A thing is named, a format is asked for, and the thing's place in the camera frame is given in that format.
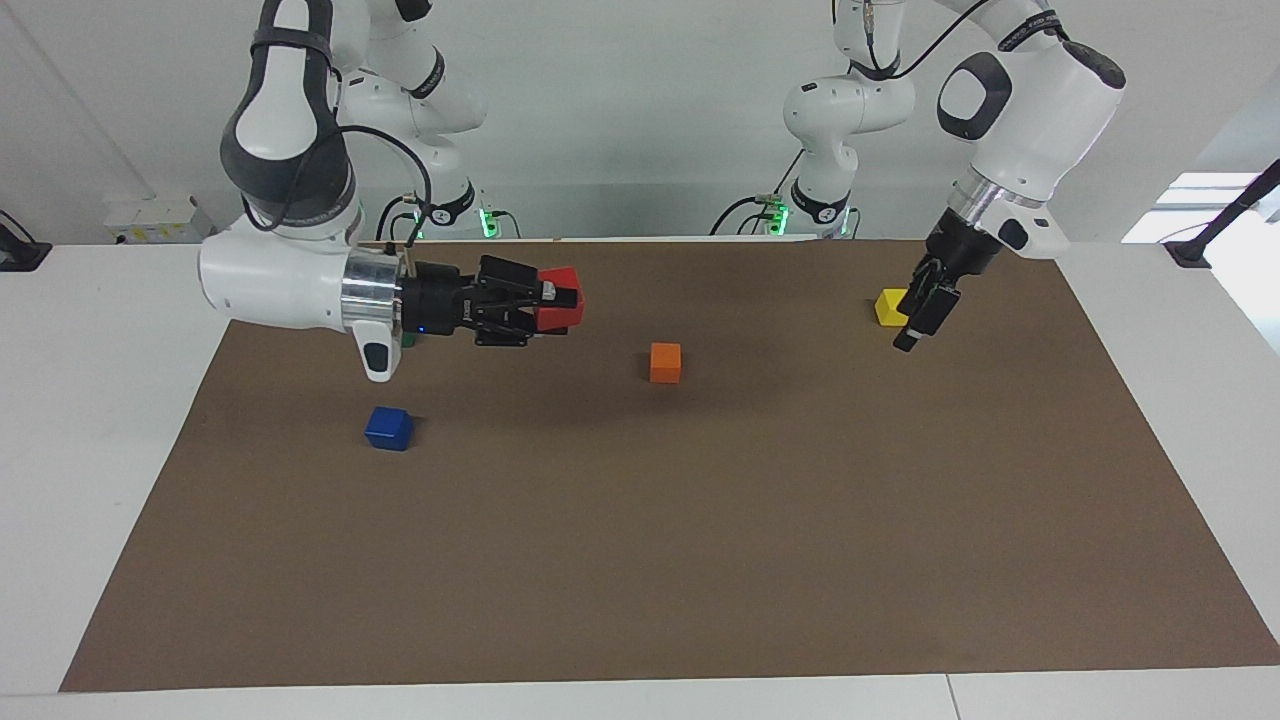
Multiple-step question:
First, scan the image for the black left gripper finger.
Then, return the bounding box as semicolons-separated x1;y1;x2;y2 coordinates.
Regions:
893;262;929;353
910;282;963;338

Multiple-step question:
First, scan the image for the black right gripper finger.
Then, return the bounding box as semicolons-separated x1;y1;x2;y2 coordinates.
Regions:
478;256;583;307
475;305;574;348

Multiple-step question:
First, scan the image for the red wooden block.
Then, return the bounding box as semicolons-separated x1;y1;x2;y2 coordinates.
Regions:
535;266;586;332

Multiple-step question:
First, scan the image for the blue wooden block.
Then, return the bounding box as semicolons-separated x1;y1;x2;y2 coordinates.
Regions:
364;406;415;452

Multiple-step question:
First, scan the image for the brown table mat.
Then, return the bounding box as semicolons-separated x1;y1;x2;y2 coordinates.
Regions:
58;238;1280;693

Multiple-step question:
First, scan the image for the black angled stand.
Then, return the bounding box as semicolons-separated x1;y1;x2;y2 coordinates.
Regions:
1165;158;1280;269

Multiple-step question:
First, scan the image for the black table clamp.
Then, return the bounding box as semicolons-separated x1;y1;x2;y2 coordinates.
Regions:
0;210;53;273

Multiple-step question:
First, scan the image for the black right base cable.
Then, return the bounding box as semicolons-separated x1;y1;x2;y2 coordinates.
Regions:
375;190;426;242

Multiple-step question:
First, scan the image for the black base cable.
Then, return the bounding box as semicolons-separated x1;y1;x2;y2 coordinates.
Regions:
375;190;426;242
710;150;803;238

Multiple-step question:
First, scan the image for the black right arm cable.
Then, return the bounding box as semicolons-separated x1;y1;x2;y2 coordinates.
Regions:
335;122;435;246

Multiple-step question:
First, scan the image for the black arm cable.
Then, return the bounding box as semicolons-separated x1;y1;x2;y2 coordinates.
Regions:
862;0;1001;81
335;122;435;246

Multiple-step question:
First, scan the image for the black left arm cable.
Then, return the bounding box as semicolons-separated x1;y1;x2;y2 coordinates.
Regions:
862;0;1001;81

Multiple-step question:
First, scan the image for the black left base cable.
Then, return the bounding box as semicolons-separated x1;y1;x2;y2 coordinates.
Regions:
710;150;803;238

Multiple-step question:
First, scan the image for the white wall box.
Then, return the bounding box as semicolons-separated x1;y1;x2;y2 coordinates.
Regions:
103;195;214;245

